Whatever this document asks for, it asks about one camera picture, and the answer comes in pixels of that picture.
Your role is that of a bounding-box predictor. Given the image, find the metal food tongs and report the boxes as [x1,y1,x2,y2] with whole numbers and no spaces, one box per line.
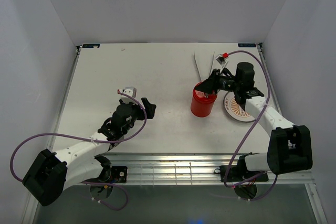
[193,52,215,81]

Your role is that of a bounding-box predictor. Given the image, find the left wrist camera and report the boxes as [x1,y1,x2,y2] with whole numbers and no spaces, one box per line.
[118,87,137,103]

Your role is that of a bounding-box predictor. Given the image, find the aluminium table frame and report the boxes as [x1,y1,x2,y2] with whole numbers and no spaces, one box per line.
[20,42,326,224]

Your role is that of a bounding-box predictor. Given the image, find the red container lid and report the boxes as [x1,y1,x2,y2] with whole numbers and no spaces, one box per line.
[192,82,217,104]

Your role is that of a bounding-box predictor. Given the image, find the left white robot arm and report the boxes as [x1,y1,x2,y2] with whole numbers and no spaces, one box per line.
[23,98,156,206]

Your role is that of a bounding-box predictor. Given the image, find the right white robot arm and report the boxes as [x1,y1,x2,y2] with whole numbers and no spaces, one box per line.
[195,62,313,180]

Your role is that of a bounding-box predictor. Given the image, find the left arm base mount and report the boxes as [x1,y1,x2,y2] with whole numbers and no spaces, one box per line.
[92,155,128,183]

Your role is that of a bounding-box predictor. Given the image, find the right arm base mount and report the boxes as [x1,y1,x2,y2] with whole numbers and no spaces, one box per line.
[214,165,269,182]

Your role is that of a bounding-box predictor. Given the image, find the red cylindrical lunch container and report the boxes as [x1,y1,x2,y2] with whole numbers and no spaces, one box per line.
[191,97,216,118]

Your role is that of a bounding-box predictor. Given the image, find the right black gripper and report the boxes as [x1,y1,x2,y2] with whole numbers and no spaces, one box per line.
[194,69,240,95]

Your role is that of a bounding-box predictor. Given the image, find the purple cable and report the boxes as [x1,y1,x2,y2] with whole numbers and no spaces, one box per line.
[223,50,278,201]
[9,91,148,183]

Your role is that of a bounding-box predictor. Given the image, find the patterned round plate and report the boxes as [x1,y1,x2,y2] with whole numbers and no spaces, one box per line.
[223,92,255,123]

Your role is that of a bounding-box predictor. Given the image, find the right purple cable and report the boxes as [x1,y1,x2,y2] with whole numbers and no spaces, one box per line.
[223,50,278,201]

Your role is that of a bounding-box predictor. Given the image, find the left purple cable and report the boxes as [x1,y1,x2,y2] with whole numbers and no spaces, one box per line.
[9,91,148,183]

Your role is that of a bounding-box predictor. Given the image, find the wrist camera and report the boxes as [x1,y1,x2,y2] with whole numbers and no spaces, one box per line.
[215,52,229,71]
[118,87,137,103]

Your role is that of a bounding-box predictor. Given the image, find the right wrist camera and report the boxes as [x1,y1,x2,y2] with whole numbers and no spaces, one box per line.
[215,52,229,71]

